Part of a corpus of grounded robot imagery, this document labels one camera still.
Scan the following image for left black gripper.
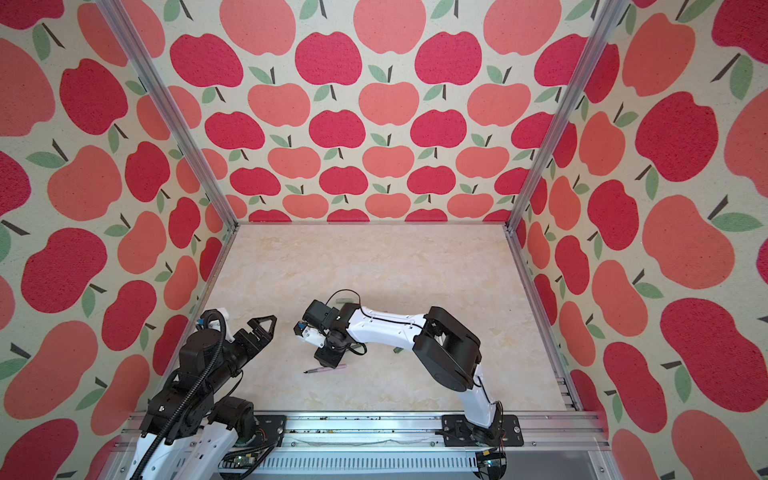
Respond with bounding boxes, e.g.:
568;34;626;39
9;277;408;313
207;313;278;393

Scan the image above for pink pen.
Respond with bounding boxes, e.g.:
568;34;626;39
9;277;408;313
303;364;347;375

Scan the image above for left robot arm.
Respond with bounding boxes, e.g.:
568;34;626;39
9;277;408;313
126;309;286;479

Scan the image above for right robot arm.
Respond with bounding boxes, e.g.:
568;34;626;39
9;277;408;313
293;300;503;447

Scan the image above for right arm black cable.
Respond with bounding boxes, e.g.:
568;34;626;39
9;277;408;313
323;289;505;433

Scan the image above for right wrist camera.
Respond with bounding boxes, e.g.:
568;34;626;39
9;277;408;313
293;300;340;348

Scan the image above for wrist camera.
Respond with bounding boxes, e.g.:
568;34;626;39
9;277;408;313
293;300;340;348
198;308;230;331

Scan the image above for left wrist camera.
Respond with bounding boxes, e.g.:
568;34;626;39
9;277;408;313
198;308;230;331

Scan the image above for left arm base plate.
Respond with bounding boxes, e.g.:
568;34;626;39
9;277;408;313
255;413;287;447

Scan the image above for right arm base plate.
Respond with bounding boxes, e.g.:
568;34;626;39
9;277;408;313
436;414;525;447

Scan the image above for left aluminium corner post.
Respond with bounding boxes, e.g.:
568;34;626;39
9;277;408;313
96;1;239;235

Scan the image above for aluminium corner post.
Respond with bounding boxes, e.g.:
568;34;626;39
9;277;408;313
504;0;629;237
96;1;239;235

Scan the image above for aluminium front rail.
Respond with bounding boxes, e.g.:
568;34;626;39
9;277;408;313
95;411;621;479

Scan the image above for right aluminium corner post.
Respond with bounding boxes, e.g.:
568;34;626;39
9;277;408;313
504;0;629;237

